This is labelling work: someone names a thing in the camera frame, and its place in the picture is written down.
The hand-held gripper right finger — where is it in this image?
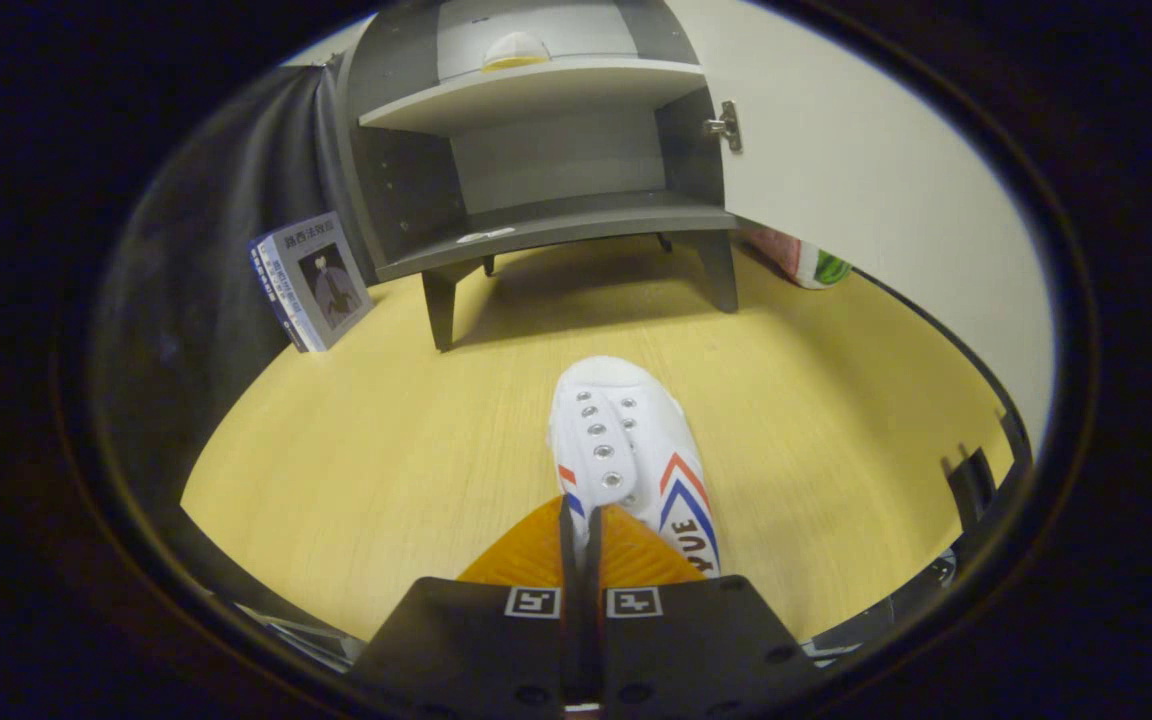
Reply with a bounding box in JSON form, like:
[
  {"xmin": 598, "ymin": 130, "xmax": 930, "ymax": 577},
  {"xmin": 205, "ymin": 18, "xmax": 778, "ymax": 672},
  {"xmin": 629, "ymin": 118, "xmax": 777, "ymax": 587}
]
[{"xmin": 584, "ymin": 503, "xmax": 825, "ymax": 713}]

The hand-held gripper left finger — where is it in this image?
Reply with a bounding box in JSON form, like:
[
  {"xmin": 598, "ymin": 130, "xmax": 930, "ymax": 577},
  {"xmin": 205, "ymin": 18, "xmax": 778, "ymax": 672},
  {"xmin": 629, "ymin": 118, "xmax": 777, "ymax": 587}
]
[{"xmin": 349, "ymin": 496, "xmax": 584, "ymax": 713}]

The cream shoe cabinet door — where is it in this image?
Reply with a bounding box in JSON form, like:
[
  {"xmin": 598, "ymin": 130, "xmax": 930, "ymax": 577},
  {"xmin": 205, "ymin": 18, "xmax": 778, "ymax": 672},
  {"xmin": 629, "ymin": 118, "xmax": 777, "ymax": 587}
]
[{"xmin": 666, "ymin": 0, "xmax": 1055, "ymax": 456}]

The metal door hinge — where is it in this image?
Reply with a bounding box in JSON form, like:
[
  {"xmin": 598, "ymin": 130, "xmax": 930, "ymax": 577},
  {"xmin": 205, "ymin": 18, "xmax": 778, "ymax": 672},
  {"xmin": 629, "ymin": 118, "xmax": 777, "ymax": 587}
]
[{"xmin": 703, "ymin": 100, "xmax": 743, "ymax": 154}]

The red and green packet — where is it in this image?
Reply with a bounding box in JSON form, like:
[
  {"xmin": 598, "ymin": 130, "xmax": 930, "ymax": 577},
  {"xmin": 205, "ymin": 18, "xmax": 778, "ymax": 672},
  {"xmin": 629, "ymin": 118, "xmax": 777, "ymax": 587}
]
[{"xmin": 741, "ymin": 228, "xmax": 853, "ymax": 291}]

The stack of blue-white books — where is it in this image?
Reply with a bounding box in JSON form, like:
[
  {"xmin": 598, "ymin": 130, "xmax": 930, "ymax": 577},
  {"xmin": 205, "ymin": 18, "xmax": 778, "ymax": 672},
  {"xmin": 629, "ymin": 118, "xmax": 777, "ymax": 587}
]
[{"xmin": 250, "ymin": 211, "xmax": 375, "ymax": 354}]

